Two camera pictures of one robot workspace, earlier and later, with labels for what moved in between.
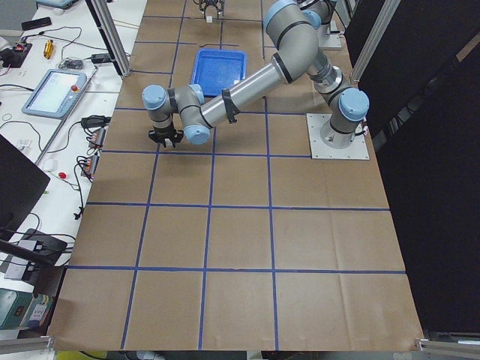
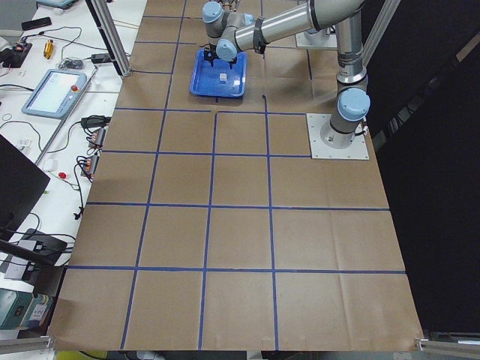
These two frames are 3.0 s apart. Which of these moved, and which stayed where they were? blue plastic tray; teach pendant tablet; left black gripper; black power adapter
Moved: left black gripper
Stayed: blue plastic tray; teach pendant tablet; black power adapter
